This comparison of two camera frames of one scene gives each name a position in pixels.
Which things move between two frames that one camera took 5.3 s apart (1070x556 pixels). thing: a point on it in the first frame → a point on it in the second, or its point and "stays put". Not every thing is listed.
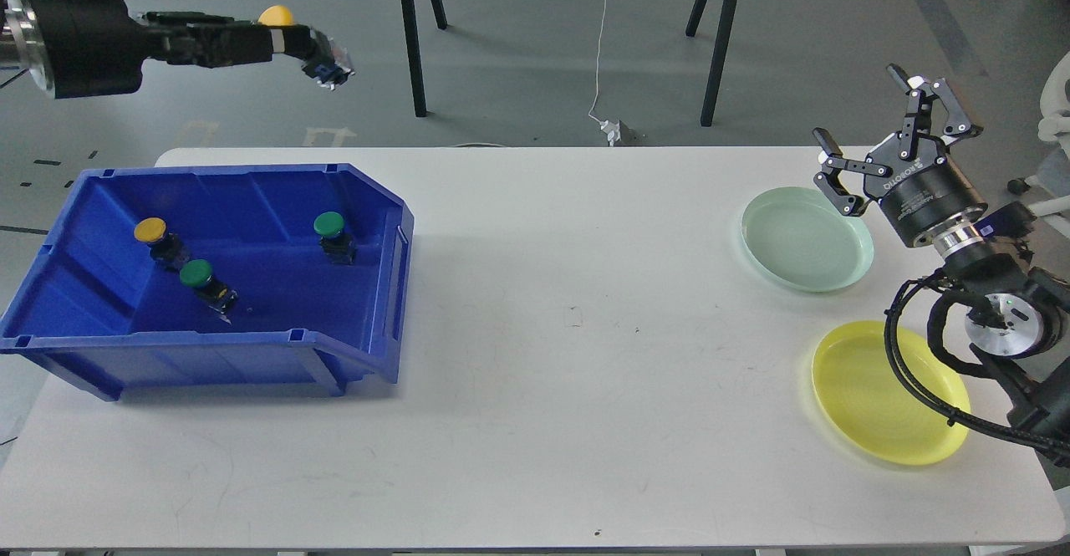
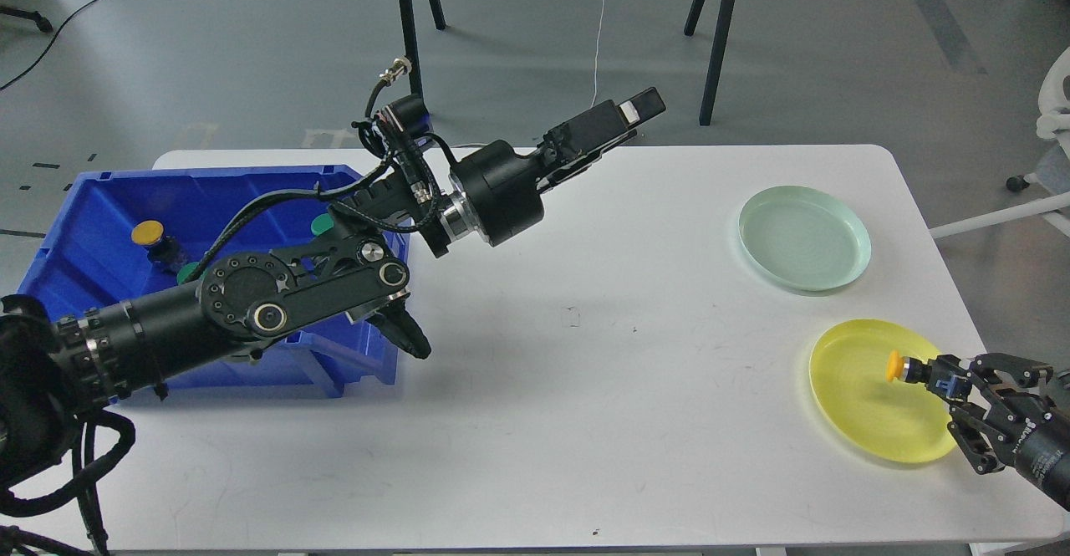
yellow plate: (872, 402) stays put
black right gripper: (919, 186) → (1043, 456)
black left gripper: (94, 47) → (501, 188)
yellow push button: (277, 15) → (906, 368)
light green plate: (799, 239) stays put
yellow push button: (165, 247) stays put
